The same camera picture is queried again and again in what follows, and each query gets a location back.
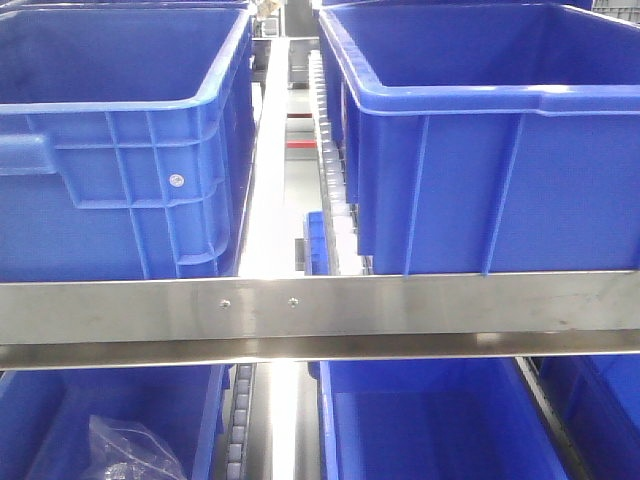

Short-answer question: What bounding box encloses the blue plastic crate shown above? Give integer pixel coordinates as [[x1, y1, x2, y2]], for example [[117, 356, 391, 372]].
[[540, 354, 639, 479], [308, 358, 567, 479], [1, 365, 229, 479]]

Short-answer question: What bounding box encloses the upper blue crate right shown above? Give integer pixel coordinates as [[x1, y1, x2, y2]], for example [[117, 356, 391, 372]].
[[319, 2, 639, 274]]

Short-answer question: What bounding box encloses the blue plastic crate left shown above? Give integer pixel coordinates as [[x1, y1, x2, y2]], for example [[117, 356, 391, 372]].
[[1, 365, 229, 479]]

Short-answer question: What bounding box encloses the small blue bin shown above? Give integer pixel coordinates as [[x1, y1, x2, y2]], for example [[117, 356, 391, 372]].
[[304, 211, 329, 276]]

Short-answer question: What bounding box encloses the upper blue crate left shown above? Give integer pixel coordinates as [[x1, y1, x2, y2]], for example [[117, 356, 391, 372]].
[[1, 6, 254, 282]]

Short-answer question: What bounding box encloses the upper steel shelf rail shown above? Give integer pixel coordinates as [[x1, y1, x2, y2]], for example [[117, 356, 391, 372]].
[[1, 272, 639, 370]]

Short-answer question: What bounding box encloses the blue plastic crate right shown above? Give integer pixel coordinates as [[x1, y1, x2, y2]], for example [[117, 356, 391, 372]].
[[540, 354, 639, 479]]

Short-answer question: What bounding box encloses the white roller track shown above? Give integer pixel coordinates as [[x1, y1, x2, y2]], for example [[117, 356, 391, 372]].
[[308, 50, 371, 276]]

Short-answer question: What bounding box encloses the blue plastic crate middle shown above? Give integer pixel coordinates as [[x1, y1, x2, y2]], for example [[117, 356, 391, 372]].
[[308, 358, 567, 479]]

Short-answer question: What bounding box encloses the clear plastic bag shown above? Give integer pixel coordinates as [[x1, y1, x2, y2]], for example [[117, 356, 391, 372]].
[[80, 415, 186, 479]]

